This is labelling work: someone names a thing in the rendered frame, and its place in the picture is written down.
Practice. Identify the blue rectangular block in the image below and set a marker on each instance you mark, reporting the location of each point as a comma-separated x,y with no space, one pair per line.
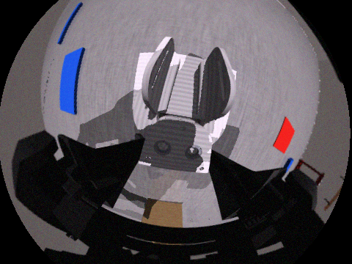
289,162

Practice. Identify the red flat rectangular plate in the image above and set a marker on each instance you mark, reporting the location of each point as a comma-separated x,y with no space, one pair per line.
284,136

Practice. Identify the blue long thin bar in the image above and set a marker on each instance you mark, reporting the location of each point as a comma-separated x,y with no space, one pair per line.
69,22

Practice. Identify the blue flat rectangular plate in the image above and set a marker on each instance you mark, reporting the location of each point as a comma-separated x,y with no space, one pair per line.
70,73

